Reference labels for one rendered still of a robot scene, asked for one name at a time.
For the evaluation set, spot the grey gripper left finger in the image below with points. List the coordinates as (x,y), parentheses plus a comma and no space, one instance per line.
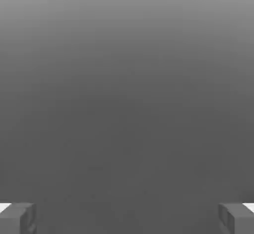
(13,220)

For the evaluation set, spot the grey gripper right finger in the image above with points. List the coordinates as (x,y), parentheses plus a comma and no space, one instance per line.
(240,220)

